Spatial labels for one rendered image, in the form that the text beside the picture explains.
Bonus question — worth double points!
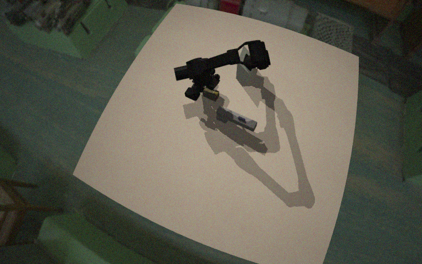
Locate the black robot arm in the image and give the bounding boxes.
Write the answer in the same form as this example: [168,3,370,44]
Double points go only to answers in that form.
[174,40,270,90]

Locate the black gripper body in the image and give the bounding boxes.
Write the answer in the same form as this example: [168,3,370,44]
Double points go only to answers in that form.
[185,69,215,101]

